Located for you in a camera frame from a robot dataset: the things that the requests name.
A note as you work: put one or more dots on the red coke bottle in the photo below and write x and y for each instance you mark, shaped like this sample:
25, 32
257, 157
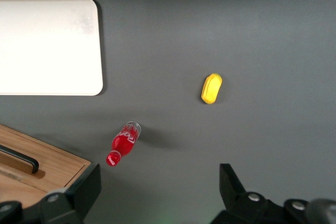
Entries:
122, 144

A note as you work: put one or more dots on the yellow toy banana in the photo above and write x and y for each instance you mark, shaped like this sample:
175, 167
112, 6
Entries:
211, 89

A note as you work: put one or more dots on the white rectangular tray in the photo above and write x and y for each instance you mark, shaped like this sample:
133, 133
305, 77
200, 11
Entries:
47, 48

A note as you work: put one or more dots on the wooden two-drawer cabinet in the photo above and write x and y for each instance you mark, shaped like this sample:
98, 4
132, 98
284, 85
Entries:
57, 163

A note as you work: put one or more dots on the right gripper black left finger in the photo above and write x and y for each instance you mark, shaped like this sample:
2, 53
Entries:
84, 190

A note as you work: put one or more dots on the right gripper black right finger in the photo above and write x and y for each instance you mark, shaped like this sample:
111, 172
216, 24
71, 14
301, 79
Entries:
233, 195

